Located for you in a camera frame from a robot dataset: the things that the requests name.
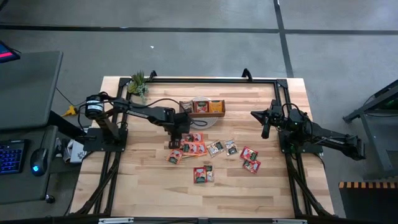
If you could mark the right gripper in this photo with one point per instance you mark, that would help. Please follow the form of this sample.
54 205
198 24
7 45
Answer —
277 116

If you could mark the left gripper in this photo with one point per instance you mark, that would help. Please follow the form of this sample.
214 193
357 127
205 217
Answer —
182 123

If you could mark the red strawberry tea packet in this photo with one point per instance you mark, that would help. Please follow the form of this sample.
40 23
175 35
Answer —
201 106
252 165
248 153
187 137
200 175

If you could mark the beige vanilla tea packet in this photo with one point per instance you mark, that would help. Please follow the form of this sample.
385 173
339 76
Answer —
210 173
231 147
186 106
215 148

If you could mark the orange peach tea packet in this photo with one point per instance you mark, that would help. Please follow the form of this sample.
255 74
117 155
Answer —
189 148
216 106
174 156
198 137
202 148

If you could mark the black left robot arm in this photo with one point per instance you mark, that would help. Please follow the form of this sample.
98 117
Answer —
140 112

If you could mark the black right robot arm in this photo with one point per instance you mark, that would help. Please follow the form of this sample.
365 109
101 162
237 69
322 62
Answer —
335 140

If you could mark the wooden three-compartment tea box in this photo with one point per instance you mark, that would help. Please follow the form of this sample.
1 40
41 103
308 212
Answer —
202 115

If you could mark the white round plate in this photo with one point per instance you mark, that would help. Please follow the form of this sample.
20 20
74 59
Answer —
208 123

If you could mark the potted green succulent plant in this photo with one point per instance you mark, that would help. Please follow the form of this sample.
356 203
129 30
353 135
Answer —
138 84

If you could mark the black metal stand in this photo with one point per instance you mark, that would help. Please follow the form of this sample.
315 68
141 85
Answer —
357 112

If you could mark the white printed carton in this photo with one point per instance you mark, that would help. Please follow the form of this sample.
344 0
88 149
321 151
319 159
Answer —
76 152

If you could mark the yellow power plug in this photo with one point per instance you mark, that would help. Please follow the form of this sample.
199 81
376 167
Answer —
71 111

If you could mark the black case with striped edge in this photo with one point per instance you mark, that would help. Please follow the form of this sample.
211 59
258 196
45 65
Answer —
370 205

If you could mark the black computer mouse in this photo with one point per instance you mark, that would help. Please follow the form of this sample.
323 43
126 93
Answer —
38 161

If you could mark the black desk caster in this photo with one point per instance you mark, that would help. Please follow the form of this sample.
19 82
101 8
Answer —
49 198

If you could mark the dark grey desk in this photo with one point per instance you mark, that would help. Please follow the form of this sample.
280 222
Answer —
28 87

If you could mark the backlit black keyboard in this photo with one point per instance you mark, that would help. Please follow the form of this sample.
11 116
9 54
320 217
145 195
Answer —
12 157

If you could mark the dark computer screen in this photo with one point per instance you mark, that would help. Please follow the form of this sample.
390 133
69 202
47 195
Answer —
6 53

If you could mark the black frame bracket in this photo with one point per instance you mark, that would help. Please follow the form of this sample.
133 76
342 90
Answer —
152 74
247 74

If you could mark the black aluminium table frame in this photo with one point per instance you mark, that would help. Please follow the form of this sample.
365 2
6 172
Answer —
217 80

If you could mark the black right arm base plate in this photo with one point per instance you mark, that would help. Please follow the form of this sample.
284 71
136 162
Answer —
311 150

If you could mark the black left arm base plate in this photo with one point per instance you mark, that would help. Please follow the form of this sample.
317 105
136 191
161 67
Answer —
122 147

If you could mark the silver metal bracket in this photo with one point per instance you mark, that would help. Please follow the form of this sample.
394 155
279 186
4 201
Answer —
289 221
115 220

